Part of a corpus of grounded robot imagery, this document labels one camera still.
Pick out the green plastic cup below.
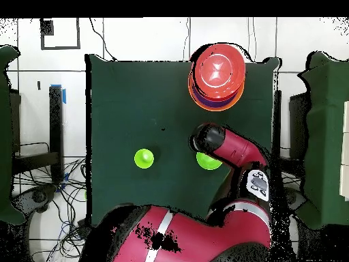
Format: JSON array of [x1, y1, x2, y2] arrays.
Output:
[[134, 148, 155, 169]]

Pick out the green plastic bowl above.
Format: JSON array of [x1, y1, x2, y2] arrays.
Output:
[[196, 151, 223, 171]]

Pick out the large orange plastic bowl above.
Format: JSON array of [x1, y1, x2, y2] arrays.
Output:
[[187, 73, 245, 112]]

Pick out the purple plastic bowl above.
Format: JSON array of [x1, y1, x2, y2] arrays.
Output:
[[192, 84, 242, 109]]

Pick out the dark green tablecloth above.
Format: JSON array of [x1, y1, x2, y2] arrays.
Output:
[[84, 53, 282, 229]]

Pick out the black metal stand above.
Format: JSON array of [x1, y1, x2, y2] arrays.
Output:
[[12, 85, 67, 184]]

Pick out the black office chair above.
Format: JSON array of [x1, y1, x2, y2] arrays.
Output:
[[13, 184, 58, 216]]

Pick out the green covered side table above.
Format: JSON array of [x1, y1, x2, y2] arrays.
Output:
[[298, 51, 349, 230], [0, 44, 27, 226]]

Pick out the white boxes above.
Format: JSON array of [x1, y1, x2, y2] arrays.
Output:
[[339, 100, 349, 201]]

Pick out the cable tangle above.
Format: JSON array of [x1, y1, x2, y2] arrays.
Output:
[[13, 158, 93, 262]]

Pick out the black floor cable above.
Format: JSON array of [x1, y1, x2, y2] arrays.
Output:
[[89, 17, 119, 62]]

